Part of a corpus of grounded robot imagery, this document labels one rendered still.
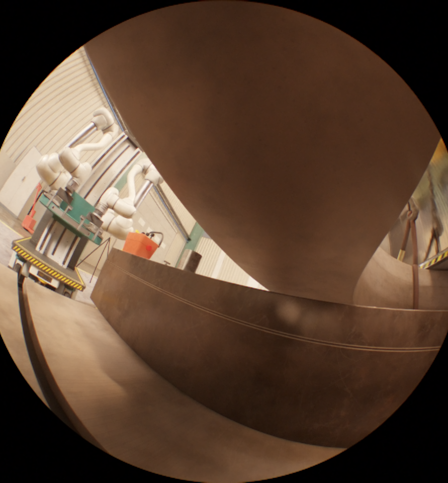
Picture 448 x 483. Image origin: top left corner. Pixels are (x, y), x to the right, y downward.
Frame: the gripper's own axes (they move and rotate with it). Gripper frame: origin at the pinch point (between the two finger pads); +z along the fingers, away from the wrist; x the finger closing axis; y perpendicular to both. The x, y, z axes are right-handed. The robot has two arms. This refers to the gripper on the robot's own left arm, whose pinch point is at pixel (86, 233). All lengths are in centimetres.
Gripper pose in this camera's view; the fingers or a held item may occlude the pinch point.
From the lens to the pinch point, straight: 129.9
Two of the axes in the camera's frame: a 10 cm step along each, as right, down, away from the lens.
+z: -3.4, 8.6, -3.9
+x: 4.8, 5.1, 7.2
